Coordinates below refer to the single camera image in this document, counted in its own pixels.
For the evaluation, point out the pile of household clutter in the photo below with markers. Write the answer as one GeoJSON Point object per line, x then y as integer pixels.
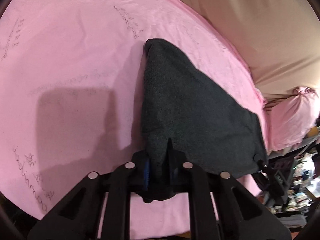
{"type": "Point", "coordinates": [300, 185]}

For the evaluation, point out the pink pillow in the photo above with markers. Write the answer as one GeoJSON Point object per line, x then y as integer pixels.
{"type": "Point", "coordinates": [292, 120]}

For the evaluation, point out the dark grey pants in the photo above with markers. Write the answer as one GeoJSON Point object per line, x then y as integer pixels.
{"type": "Point", "coordinates": [187, 105]}

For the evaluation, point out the pink printed blanket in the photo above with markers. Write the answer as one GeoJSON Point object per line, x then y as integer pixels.
{"type": "Point", "coordinates": [75, 55]}

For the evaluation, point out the beige bed sheet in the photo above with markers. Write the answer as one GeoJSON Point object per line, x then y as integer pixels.
{"type": "Point", "coordinates": [262, 30]}

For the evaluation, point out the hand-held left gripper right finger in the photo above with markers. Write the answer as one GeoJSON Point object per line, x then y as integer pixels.
{"type": "Point", "coordinates": [176, 161]}

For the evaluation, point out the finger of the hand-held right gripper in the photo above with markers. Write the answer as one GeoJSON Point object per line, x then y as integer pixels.
{"type": "Point", "coordinates": [257, 158]}

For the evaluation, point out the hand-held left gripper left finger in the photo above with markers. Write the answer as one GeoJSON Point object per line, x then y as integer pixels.
{"type": "Point", "coordinates": [146, 175]}

